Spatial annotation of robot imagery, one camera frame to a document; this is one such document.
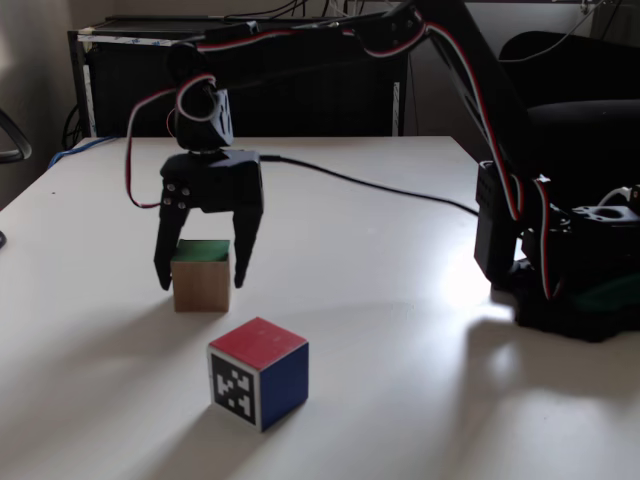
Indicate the green-topped wooden cube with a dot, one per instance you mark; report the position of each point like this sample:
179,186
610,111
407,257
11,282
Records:
200,290

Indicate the red-topped marker cube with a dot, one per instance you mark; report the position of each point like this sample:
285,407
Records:
280,380

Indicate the black metal shelf rack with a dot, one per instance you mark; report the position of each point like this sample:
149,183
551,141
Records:
325,100

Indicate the black chair armrest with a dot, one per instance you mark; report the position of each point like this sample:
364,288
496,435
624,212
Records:
22,150

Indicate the black office chair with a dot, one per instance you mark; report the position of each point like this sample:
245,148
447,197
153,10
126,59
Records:
590,130

